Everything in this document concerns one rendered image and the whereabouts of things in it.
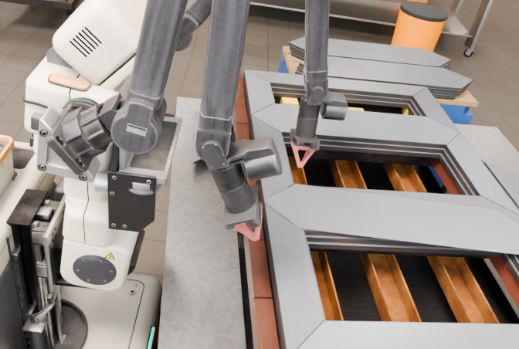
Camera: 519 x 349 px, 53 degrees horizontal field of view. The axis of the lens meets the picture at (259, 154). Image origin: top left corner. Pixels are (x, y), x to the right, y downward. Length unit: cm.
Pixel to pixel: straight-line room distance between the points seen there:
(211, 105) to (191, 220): 73
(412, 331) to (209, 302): 49
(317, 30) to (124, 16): 50
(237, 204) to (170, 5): 38
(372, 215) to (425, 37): 286
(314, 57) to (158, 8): 61
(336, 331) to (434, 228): 47
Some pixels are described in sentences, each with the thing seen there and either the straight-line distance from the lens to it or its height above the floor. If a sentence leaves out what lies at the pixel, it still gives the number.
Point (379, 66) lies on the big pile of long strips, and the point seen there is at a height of 85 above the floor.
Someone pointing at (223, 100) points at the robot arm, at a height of 131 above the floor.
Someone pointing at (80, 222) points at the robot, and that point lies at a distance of 124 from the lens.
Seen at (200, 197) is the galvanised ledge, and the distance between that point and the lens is 162.
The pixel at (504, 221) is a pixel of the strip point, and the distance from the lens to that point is 158.
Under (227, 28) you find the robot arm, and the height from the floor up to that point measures 143.
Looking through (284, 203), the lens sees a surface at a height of 86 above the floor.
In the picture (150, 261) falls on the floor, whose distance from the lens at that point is 235.
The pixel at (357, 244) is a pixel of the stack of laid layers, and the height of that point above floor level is 83.
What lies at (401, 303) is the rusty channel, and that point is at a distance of 147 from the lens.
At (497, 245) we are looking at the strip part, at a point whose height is 86.
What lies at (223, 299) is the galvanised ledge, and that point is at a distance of 134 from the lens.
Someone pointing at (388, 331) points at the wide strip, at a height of 86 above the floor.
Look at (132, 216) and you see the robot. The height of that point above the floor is 93.
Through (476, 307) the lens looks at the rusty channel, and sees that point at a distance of 157.
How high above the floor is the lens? 172
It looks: 34 degrees down
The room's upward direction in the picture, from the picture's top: 10 degrees clockwise
